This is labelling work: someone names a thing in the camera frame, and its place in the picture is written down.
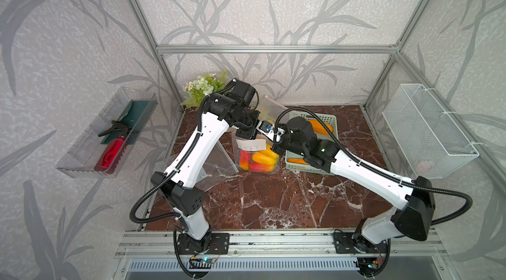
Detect clear wall-mounted tray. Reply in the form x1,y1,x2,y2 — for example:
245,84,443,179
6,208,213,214
56,87,158,179

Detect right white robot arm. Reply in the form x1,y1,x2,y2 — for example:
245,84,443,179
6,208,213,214
260,107,473,244

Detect white wire mesh basket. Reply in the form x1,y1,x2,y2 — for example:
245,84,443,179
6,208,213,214
382,84,480,179

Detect red yellow mango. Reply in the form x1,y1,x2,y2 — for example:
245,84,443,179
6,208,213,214
249,162,276,173

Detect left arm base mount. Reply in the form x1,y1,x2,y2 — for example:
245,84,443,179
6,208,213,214
175,232,231,255

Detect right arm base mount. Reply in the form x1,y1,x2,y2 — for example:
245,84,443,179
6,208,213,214
332,229,389,255

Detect orange yellow mango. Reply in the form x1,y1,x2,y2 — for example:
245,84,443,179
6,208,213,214
252,151,279,164

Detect clear zip-top bag blue zipper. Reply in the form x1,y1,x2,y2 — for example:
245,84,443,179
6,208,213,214
231,133,280,174

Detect red black pruning shears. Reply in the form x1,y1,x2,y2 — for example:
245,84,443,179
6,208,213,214
94,121,131,174

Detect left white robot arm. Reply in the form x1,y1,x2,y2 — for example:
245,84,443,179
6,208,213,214
129,78,260,252

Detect green plastic basket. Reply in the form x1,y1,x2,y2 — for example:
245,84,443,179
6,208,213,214
285,110,339,175

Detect potted white flower plant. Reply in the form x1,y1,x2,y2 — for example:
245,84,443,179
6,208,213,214
181,71,228,107

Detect green book in tray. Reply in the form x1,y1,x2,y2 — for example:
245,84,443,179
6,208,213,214
101,100,157,144

